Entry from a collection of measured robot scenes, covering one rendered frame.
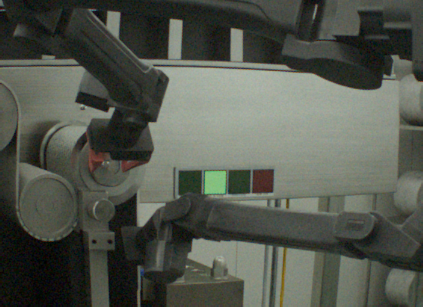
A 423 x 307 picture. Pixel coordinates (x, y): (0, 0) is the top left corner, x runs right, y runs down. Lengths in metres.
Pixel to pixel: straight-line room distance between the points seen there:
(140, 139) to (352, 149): 0.87
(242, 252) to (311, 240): 3.49
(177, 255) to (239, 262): 3.30
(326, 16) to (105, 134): 0.74
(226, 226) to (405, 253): 0.36
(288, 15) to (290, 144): 1.36
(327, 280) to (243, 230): 1.10
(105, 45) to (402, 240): 0.46
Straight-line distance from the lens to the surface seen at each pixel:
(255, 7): 0.82
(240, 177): 2.09
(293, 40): 0.81
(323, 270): 2.44
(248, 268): 4.81
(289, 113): 2.15
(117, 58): 1.18
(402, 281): 4.92
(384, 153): 2.31
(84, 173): 1.61
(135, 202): 1.66
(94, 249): 1.57
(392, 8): 0.72
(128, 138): 1.45
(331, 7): 0.80
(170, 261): 1.47
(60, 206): 1.61
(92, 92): 1.38
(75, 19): 1.05
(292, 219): 1.32
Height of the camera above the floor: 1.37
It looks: 3 degrees down
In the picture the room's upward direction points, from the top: 1 degrees clockwise
